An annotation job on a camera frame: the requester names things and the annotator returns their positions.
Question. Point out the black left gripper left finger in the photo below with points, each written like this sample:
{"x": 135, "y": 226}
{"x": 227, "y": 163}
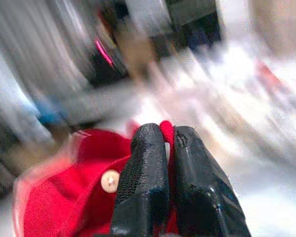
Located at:
{"x": 143, "y": 172}

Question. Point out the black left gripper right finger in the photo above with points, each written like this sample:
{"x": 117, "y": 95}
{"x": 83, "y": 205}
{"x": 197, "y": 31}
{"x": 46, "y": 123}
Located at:
{"x": 199, "y": 185}

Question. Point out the red polo shirt cream buttons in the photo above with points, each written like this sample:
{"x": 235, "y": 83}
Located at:
{"x": 64, "y": 185}

